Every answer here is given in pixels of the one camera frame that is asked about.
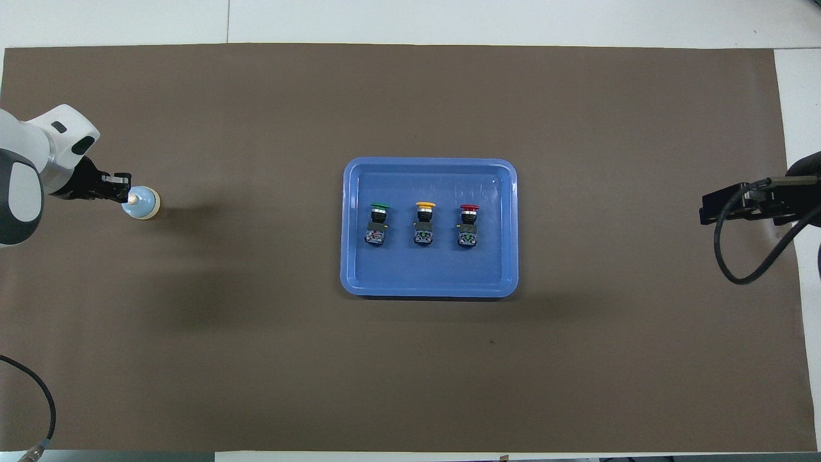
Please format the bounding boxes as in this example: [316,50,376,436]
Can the light blue call bell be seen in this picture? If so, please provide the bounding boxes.
[121,185,162,221]

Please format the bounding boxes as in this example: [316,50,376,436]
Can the red push button switch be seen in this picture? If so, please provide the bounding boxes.
[457,204,480,250]

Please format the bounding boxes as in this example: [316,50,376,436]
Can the brown paper table mat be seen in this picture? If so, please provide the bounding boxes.
[0,43,817,453]

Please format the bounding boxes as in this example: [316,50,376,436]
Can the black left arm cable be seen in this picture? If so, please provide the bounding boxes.
[0,355,57,462]

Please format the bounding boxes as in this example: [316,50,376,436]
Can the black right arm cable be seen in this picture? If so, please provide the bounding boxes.
[714,178,821,285]

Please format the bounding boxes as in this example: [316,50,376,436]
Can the green push button switch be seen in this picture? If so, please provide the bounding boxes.
[364,201,392,248]

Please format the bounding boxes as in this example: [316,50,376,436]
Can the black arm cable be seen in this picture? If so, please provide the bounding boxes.
[0,355,57,462]
[714,178,821,285]

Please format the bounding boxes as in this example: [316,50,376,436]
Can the blue plastic tray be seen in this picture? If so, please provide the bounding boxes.
[340,157,519,299]

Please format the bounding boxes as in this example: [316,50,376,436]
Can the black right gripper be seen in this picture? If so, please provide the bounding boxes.
[700,151,821,226]

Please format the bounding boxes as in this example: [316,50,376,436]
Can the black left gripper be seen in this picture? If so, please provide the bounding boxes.
[61,157,132,203]

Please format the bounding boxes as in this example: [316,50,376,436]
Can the yellow push button switch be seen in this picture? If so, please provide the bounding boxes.
[412,201,437,248]

